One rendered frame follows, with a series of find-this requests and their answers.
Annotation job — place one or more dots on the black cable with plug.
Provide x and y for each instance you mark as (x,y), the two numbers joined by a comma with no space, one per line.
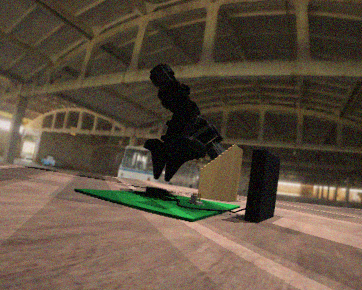
(160,192)

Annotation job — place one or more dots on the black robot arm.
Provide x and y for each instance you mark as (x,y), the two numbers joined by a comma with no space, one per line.
(174,96)

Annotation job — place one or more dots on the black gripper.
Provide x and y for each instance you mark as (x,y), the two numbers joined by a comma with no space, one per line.
(177,148)

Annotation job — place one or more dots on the green circuit board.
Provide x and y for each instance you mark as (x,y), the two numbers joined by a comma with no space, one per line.
(165,206)

